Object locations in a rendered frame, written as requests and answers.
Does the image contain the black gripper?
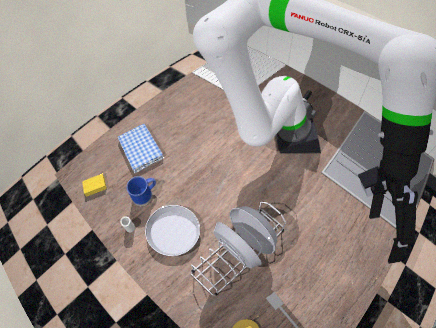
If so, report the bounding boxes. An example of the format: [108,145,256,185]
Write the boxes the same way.
[369,148,421,264]

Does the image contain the yellow sponge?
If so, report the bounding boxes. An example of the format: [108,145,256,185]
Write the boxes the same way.
[82,174,107,196]

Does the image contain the blue checked towel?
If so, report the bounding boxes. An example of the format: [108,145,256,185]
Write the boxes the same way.
[118,124,164,173]

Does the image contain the grey ribbed draining mat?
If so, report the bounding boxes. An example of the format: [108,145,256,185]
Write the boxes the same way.
[192,47,286,89]

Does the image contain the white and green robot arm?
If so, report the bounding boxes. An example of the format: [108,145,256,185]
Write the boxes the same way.
[193,0,436,156]

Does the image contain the white tiled wall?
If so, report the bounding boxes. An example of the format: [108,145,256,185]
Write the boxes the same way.
[185,0,436,177]

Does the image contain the yellow flat round disc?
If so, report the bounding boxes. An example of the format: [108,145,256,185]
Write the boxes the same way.
[233,319,259,328]

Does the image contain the blue mug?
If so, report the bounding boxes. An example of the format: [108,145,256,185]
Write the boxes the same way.
[126,176,156,206]

